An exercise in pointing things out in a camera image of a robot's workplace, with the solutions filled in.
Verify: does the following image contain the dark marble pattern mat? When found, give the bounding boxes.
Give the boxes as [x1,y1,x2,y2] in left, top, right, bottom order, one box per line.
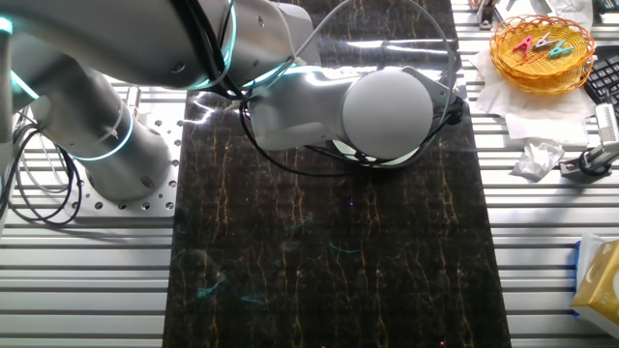
[162,0,513,348]

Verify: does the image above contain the yellow tissue box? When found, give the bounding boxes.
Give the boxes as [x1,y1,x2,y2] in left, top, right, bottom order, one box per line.
[570,234,619,339]

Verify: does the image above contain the teal plastic clothespin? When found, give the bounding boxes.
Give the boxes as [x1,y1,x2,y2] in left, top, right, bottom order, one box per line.
[547,40,575,60]

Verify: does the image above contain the silver perforated base plate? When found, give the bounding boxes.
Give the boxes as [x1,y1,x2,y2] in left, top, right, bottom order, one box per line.
[65,113,185,218]

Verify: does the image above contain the metal stand foot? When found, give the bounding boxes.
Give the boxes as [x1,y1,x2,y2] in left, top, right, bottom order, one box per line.
[476,0,499,31]

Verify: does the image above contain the silver ribbed camera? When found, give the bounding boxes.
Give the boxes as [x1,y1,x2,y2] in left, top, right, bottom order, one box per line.
[594,102,619,146]

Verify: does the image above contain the grey base hose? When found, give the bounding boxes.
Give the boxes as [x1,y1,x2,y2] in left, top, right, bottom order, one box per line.
[126,85,142,117]

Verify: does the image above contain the white paper towel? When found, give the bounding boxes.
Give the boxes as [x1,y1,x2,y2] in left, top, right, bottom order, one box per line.
[471,47,597,146]

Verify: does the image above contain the orange plastic clothespin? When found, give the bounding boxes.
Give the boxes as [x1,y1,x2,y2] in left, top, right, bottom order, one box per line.
[515,50,550,67]

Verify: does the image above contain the pink plastic clothespin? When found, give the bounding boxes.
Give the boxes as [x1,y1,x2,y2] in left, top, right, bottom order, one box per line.
[512,34,535,55]

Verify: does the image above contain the grey plastic clothespin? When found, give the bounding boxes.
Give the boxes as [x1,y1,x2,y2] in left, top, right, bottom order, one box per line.
[533,31,558,50]

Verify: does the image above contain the crumpled white tissue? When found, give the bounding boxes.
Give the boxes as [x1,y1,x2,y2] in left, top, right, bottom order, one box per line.
[512,139,566,183]

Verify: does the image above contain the white plastic bag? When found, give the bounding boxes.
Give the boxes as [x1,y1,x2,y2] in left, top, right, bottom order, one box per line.
[502,0,595,32]

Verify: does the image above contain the yellow wicker basket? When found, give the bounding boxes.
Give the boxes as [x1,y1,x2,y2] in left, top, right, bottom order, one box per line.
[489,14,596,96]

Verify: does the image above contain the pale green round plate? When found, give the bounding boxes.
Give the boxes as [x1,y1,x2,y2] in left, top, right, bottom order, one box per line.
[332,139,422,169]

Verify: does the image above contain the black keyboard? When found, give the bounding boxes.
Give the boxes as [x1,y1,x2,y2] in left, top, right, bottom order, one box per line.
[583,55,619,117]

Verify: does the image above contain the black base cable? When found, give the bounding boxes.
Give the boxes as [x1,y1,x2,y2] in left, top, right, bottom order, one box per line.
[0,120,84,226]

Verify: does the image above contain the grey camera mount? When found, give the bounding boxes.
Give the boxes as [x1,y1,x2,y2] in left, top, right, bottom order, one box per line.
[559,142,619,184]

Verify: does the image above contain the white base cable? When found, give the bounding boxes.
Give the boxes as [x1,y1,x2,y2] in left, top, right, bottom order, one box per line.
[18,132,72,195]

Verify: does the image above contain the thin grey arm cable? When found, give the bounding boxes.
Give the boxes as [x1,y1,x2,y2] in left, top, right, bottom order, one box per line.
[284,0,458,122]

